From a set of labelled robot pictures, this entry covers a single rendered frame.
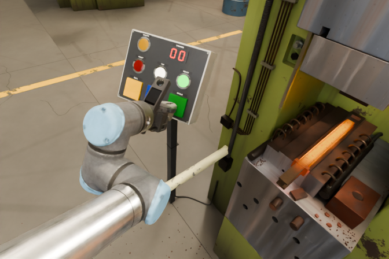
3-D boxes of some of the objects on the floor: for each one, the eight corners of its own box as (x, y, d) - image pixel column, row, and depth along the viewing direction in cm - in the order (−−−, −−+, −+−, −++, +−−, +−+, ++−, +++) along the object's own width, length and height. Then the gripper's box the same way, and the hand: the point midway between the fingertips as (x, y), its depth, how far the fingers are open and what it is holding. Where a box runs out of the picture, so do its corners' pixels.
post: (170, 203, 161) (171, 70, 91) (167, 199, 164) (165, 66, 93) (175, 200, 164) (179, 67, 93) (172, 196, 166) (173, 63, 95)
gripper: (124, 126, 67) (160, 117, 87) (150, 138, 65) (180, 125, 85) (131, 99, 66) (165, 96, 85) (157, 109, 63) (187, 104, 83)
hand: (173, 104), depth 83 cm, fingers closed
